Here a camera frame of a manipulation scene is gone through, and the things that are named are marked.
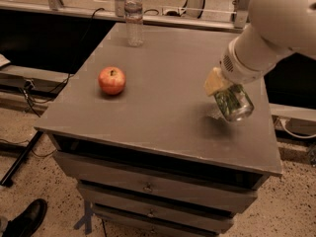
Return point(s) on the black metal stand leg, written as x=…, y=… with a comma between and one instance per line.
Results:
x=19, y=151

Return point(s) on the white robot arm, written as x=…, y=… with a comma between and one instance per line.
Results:
x=277, y=29

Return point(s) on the clear plastic water bottle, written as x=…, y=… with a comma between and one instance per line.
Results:
x=133, y=13

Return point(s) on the red apple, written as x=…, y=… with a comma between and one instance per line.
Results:
x=111, y=80

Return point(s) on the grey drawer cabinet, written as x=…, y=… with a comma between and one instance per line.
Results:
x=159, y=155

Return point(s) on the green soda can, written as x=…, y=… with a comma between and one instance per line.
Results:
x=234, y=103

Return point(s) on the black leather shoe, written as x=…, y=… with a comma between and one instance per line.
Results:
x=25, y=224

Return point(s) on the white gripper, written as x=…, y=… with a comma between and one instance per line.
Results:
x=237, y=70

